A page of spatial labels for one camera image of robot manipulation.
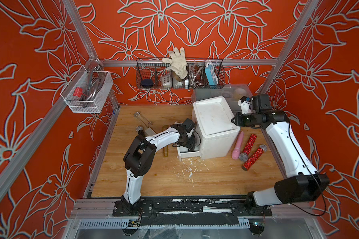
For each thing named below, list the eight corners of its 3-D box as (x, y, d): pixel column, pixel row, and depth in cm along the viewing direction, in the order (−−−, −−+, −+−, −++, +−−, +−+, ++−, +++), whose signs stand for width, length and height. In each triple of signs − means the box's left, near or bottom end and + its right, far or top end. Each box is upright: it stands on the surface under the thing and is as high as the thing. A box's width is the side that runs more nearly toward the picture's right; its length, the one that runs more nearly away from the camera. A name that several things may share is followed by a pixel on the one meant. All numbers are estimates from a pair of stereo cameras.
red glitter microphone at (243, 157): (237, 159, 91) (239, 156, 89) (248, 135, 103) (250, 132, 100) (244, 162, 90) (246, 160, 87) (255, 138, 101) (257, 135, 99)
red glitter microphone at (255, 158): (247, 173, 86) (249, 170, 83) (240, 167, 88) (242, 165, 85) (266, 150, 95) (269, 147, 93) (260, 145, 97) (262, 142, 95)
